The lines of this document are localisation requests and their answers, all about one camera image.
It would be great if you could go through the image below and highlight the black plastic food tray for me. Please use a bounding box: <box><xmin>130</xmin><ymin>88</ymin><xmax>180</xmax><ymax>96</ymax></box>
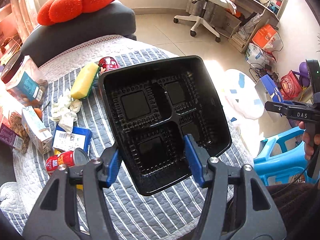
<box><xmin>98</xmin><ymin>55</ymin><xmax>232</xmax><ymax>196</ymax></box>

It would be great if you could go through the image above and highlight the white tissue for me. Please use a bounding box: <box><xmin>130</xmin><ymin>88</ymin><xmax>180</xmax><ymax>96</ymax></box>
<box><xmin>49</xmin><ymin>89</ymin><xmax>82</xmax><ymax>134</ymax></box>

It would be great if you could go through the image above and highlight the white trash bucket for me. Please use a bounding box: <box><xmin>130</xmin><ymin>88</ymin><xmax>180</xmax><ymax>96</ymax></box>
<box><xmin>225</xmin><ymin>69</ymin><xmax>264</xmax><ymax>120</ymax></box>

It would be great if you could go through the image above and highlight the right hand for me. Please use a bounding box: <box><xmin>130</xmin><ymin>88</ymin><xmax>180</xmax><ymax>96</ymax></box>
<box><xmin>302</xmin><ymin>132</ymin><xmax>320</xmax><ymax>161</ymax></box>

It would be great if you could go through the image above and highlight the red gift bag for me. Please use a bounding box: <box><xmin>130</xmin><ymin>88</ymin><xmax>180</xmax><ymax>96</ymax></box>
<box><xmin>280</xmin><ymin>70</ymin><xmax>302</xmax><ymax>100</ymax></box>

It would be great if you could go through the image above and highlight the red can near gripper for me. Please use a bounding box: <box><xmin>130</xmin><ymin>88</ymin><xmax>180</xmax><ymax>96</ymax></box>
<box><xmin>46</xmin><ymin>148</ymin><xmax>89</xmax><ymax>176</ymax></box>

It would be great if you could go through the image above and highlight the blue white box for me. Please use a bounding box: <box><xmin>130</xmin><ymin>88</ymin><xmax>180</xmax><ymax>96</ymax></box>
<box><xmin>52</xmin><ymin>125</ymin><xmax>92</xmax><ymax>153</ymax></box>

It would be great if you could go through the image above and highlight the purple balloon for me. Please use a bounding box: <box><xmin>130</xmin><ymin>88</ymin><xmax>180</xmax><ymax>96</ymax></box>
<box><xmin>293</xmin><ymin>61</ymin><xmax>310</xmax><ymax>88</ymax></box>

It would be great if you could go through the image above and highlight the blue white carton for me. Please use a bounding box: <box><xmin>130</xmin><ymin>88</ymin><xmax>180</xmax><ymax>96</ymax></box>
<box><xmin>255</xmin><ymin>74</ymin><xmax>284</xmax><ymax>105</ymax></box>

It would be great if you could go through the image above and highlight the blue plastic stool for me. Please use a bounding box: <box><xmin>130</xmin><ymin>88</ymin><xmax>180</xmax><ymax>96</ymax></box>
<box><xmin>254</xmin><ymin>127</ymin><xmax>316</xmax><ymax>186</ymax></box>

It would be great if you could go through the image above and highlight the grey striped quilted cover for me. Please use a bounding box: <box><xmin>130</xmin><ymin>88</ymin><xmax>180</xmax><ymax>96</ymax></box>
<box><xmin>0</xmin><ymin>34</ymin><xmax>256</xmax><ymax>240</ymax></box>

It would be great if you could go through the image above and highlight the small drink carton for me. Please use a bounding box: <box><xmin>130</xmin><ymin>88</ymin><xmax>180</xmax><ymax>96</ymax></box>
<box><xmin>22</xmin><ymin>106</ymin><xmax>53</xmax><ymax>154</ymax></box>

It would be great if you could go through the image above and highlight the yellow green sponge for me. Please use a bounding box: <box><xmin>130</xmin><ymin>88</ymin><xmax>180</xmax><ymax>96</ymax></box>
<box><xmin>71</xmin><ymin>62</ymin><xmax>99</xmax><ymax>100</ymax></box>

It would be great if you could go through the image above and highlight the white plastic bag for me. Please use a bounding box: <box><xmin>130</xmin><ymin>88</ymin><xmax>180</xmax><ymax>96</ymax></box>
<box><xmin>245</xmin><ymin>43</ymin><xmax>270</xmax><ymax>67</ymax></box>

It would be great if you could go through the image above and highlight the orange shopping bag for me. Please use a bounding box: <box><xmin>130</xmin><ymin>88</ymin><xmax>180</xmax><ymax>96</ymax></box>
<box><xmin>252</xmin><ymin>24</ymin><xmax>283</xmax><ymax>52</ymax></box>

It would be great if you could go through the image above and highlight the red drink can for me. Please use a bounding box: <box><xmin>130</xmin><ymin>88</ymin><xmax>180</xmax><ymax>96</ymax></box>
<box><xmin>98</xmin><ymin>56</ymin><xmax>120</xmax><ymax>75</ymax></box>

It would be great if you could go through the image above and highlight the clear jar purple label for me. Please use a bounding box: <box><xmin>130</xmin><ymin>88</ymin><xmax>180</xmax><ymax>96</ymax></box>
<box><xmin>1</xmin><ymin>112</ymin><xmax>30</xmax><ymax>154</ymax></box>

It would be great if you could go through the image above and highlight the clear jar teal label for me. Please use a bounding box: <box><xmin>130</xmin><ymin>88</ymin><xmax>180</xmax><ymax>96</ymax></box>
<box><xmin>1</xmin><ymin>51</ymin><xmax>48</xmax><ymax>108</ymax></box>

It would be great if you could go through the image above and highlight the wooden desk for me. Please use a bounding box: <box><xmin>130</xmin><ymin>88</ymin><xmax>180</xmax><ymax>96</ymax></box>
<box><xmin>228</xmin><ymin>0</ymin><xmax>288</xmax><ymax>53</ymax></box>

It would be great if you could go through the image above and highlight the dark grey sofa cushion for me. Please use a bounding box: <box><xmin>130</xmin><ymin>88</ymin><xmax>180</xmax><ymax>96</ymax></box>
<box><xmin>21</xmin><ymin>1</ymin><xmax>136</xmax><ymax>67</ymax></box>

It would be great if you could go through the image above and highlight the red pumpkin-shaped cushion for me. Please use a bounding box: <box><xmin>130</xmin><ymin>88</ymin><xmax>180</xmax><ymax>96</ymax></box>
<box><xmin>37</xmin><ymin>0</ymin><xmax>115</xmax><ymax>26</ymax></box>

